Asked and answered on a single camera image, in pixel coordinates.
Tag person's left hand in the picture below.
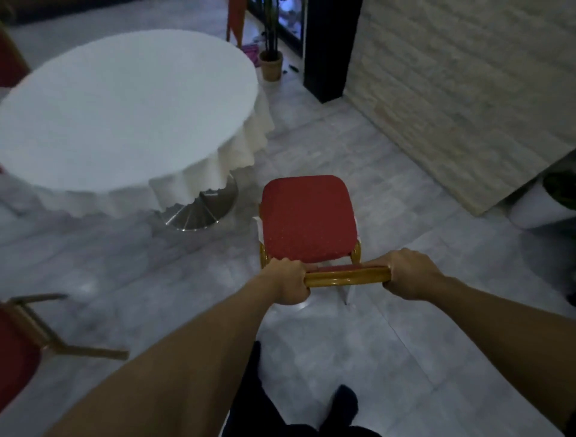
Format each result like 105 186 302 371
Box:
259 258 318 306

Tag person's right hand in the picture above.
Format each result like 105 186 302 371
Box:
364 248 447 302

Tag red cushioned gold-frame chair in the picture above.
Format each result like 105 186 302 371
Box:
253 175 392 306

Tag person's left forearm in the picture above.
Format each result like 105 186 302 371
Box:
44 274 279 437

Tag person's right forearm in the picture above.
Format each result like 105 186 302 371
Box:
427 276 576 432

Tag silver metal table base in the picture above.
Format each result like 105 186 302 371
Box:
155 173 239 232

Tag person's dark trousers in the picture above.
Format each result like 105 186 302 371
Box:
221 341 383 437

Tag person's dark shoe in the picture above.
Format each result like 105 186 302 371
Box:
320 385 359 430

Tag white planter with green plant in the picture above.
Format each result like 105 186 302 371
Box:
508 170 576 230

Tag potted plant in tan pot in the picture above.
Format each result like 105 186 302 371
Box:
258 0 284 83

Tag pink patterned box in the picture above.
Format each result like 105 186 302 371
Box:
241 44 262 68

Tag black pillar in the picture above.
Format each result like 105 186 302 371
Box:
303 0 363 104

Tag white round tablecloth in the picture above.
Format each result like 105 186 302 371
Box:
0 29 275 219

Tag orange stand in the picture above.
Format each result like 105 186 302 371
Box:
226 0 248 48

